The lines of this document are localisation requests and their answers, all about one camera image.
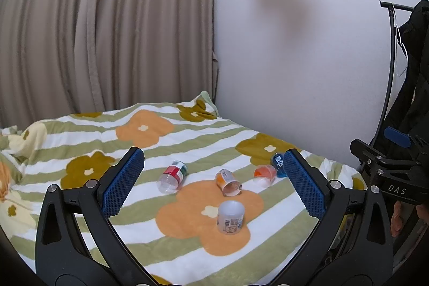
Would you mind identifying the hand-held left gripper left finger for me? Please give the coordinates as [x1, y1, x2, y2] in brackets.
[35, 147, 158, 286]

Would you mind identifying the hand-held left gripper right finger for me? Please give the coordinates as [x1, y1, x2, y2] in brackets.
[268, 149, 394, 286]

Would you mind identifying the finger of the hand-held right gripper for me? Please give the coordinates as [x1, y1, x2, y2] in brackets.
[350, 138, 423, 173]
[383, 127, 429, 154]

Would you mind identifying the clear blue cup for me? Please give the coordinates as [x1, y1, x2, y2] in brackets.
[270, 152, 288, 179]

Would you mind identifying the clear orange cup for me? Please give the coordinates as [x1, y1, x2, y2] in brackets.
[253, 164, 277, 189]

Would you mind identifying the clear cup red green label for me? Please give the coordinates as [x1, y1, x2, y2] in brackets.
[156, 160, 187, 195]

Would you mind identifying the orange label cup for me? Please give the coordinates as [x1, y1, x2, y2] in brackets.
[215, 169, 242, 197]

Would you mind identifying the white cup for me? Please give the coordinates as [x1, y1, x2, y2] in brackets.
[217, 200, 245, 235]

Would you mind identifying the person's right hand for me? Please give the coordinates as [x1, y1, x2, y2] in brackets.
[390, 200, 429, 238]

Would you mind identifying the black jacket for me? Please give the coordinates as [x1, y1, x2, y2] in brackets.
[378, 0, 429, 161]

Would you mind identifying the black metal clothes rack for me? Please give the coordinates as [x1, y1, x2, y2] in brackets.
[370, 0, 416, 148]

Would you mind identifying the floral striped blanket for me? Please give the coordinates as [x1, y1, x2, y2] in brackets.
[0, 91, 367, 286]

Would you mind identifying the beige curtain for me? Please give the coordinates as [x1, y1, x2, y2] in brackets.
[0, 0, 221, 129]

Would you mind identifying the white wire hanger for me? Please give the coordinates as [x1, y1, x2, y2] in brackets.
[391, 9, 409, 77]

